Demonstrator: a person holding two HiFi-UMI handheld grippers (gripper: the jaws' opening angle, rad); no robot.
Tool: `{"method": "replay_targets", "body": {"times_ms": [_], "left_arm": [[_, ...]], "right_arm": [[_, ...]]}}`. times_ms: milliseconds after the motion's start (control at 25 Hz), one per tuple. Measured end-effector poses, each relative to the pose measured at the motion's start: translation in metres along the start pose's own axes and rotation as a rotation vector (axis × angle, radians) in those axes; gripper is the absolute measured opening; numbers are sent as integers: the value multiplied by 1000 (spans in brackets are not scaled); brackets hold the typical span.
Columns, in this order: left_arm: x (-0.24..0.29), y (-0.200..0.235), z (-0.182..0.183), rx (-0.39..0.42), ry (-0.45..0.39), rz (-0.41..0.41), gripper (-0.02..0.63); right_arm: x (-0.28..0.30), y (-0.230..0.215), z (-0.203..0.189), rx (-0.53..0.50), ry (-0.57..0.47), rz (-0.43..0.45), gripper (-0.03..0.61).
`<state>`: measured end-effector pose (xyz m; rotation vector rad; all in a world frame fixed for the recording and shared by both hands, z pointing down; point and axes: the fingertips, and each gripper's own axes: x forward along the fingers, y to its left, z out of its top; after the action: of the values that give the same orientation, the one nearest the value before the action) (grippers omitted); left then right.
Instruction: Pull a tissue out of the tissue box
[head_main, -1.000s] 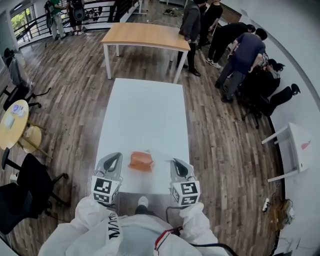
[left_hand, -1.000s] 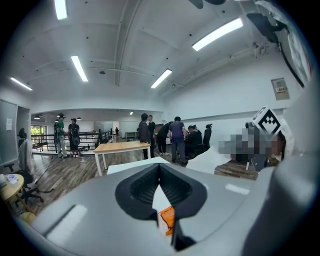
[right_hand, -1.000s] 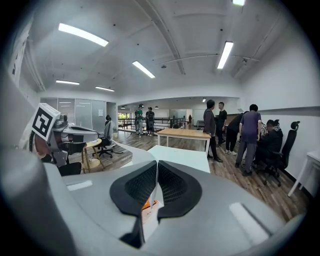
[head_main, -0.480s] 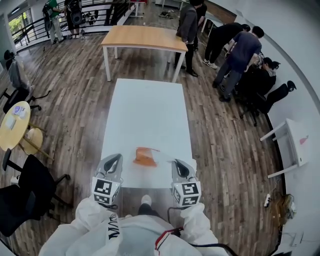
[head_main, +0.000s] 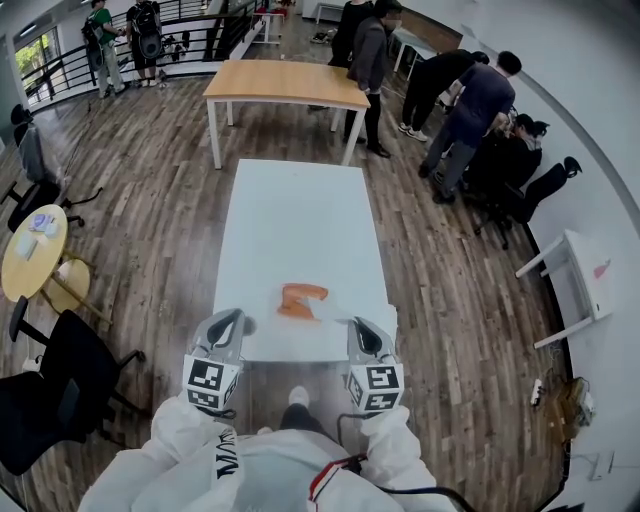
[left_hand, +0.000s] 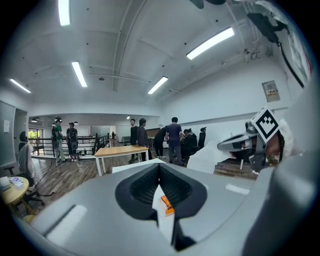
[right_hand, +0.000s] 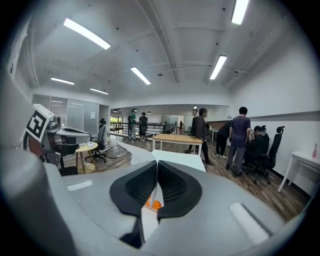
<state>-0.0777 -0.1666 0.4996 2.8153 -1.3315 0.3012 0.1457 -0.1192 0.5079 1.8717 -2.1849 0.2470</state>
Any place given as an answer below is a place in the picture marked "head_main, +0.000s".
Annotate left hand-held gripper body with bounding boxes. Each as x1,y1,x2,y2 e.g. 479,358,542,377
181,347,246,412

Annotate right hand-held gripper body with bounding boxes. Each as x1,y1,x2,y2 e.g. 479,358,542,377
345,361,406,414

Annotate orange plastic snack packet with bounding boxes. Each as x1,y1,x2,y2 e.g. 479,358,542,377
276,282,330,321

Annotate person's left forearm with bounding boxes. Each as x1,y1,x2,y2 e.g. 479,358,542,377
149,392,236,466

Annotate person's right forearm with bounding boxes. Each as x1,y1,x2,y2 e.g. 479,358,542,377
357,404,436,489

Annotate person's black trousers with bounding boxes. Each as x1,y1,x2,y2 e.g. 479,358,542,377
278,403,331,446

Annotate person's white suit torso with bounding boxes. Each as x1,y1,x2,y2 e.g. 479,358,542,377
77,429,451,512

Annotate black office chair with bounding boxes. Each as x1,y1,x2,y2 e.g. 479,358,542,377
0,103,104,234
464,134,526,251
514,156,584,224
0,295,147,476

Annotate white rectangular table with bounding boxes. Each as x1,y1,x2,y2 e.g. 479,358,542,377
212,158,400,364

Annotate round yellow table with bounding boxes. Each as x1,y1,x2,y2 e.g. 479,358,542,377
0,203,114,326

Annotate cardboard box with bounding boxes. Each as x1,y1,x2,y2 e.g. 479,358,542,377
547,375,597,441

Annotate purple packet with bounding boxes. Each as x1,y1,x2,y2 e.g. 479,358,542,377
28,212,59,235

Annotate white flat box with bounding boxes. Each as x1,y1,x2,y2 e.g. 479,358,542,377
13,233,39,261

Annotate white side desk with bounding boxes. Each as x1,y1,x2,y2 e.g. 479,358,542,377
514,228,615,350

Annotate grey jacket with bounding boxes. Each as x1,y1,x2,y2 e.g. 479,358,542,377
18,124,61,184

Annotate wooden top table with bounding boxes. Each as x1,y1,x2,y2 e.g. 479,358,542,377
202,59,372,171

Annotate black metal railing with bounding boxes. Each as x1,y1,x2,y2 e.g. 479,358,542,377
19,0,271,106

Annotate white desk grey top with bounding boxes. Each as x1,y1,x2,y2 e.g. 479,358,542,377
387,27,436,81

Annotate window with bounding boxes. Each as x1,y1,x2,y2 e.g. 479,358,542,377
14,32,61,94

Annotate small white table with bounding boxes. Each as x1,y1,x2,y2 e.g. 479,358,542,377
252,9,286,46

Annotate long white table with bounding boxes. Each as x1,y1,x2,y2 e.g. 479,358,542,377
315,1,346,24

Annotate black cable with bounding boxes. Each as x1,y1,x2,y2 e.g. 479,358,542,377
336,412,477,512

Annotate white adapter with cable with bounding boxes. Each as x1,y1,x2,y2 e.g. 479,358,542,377
569,449,616,482

